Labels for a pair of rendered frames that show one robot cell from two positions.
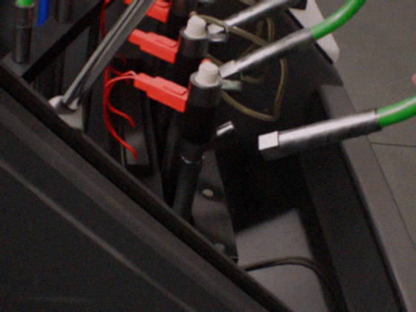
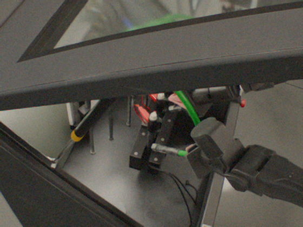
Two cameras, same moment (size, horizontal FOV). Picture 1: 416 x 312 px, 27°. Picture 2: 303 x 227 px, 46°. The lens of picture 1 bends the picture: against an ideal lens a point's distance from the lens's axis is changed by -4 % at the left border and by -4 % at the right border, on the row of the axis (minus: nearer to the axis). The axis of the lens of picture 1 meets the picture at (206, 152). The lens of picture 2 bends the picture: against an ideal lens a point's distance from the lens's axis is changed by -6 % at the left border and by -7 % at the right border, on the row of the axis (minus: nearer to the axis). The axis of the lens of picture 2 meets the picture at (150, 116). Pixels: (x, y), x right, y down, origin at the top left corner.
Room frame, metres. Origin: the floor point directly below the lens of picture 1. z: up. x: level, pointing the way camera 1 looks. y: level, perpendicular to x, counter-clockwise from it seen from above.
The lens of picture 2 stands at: (0.06, -0.26, 1.99)
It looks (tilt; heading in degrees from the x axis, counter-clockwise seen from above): 53 degrees down; 26
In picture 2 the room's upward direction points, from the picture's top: 7 degrees clockwise
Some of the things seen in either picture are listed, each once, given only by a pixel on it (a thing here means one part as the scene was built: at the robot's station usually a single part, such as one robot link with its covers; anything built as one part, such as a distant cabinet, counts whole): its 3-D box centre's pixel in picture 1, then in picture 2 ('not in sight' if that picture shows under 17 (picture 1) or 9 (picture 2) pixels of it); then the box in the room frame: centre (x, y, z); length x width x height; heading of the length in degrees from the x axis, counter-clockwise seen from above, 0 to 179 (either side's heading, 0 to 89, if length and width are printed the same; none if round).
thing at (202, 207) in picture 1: (158, 197); (158, 130); (0.76, 0.04, 0.91); 0.34 x 0.10 x 0.15; 15
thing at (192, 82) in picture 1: (200, 177); (153, 138); (0.64, 0.00, 1.03); 0.05 x 0.03 x 0.21; 105
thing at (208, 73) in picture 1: (206, 79); (153, 117); (0.64, 0.01, 1.14); 0.02 x 0.02 x 0.03
